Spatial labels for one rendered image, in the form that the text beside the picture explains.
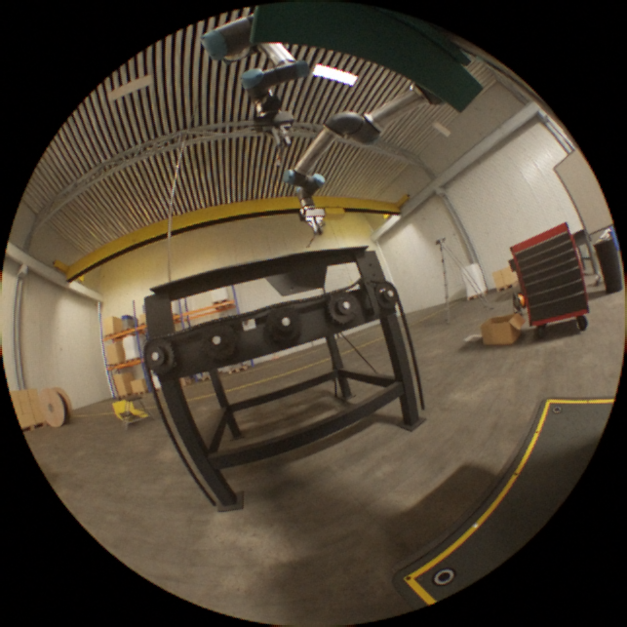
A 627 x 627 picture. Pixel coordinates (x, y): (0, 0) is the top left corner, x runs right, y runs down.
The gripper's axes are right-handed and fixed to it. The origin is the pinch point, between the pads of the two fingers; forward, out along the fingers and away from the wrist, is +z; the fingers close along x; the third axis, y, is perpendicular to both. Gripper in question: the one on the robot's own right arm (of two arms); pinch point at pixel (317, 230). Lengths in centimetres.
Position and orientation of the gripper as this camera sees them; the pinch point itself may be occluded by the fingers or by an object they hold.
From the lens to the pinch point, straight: 101.4
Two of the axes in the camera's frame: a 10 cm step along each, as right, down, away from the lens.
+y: 3.0, -1.8, -9.4
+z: 2.9, 9.5, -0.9
